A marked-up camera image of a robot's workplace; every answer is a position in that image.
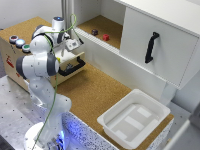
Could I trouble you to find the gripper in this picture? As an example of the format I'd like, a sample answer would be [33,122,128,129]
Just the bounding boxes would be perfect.
[63,36,85,53]

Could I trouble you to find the wooden drawer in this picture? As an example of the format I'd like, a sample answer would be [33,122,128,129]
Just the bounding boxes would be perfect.
[54,49,87,78]

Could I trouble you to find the white cabinet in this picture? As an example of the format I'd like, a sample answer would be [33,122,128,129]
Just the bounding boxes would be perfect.
[61,0,200,108]

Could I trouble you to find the green button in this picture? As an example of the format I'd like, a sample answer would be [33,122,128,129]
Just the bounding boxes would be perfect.
[21,43,32,54]

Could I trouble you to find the wooden drawer box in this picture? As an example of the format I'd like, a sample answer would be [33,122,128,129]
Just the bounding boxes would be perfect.
[0,16,86,92]

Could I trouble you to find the blue button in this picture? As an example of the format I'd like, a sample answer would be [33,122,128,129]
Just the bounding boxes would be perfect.
[15,38,27,49]

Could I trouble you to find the red button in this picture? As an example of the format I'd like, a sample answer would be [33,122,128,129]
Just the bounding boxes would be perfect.
[9,34,20,45]

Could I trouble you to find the white sliding door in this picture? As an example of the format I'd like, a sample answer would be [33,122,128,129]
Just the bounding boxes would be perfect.
[118,6,200,90]

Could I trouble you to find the white plastic box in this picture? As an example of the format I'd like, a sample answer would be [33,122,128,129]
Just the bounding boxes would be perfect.
[96,88,172,150]

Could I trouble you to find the green cable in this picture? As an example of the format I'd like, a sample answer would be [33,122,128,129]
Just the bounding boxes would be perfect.
[31,13,78,150]

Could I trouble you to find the black drawer handle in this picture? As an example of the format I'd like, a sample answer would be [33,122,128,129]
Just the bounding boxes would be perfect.
[58,56,86,77]

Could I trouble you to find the black door handle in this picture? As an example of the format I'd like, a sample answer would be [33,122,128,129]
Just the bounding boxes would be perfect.
[144,31,161,65]

